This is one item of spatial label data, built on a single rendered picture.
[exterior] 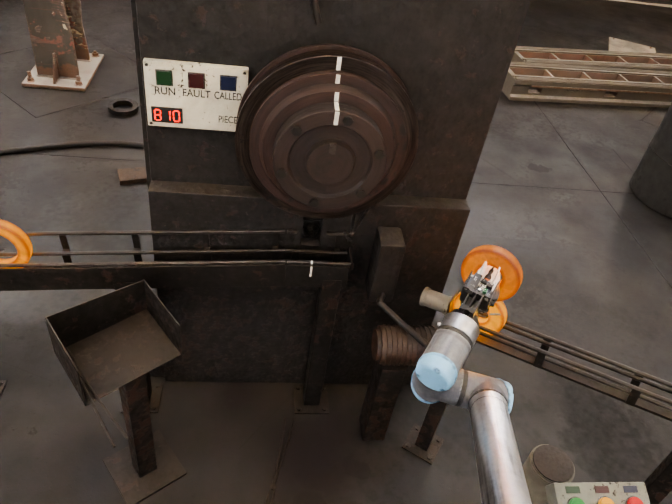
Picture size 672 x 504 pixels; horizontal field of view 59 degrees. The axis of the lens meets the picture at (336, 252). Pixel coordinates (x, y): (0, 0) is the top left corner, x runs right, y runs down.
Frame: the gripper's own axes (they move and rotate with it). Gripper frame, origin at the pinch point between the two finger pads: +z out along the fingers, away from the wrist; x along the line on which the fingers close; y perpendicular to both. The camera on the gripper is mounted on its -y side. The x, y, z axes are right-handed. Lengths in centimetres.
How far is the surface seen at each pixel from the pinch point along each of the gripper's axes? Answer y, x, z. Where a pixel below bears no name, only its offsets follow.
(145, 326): -17, 77, -54
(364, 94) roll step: 35, 42, 5
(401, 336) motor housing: -38.1, 18.6, -9.9
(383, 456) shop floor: -87, 12, -31
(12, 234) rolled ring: -1, 119, -55
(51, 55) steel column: -100, 320, 90
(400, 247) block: -14.4, 28.0, 4.2
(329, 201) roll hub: 11.2, 43.1, -9.8
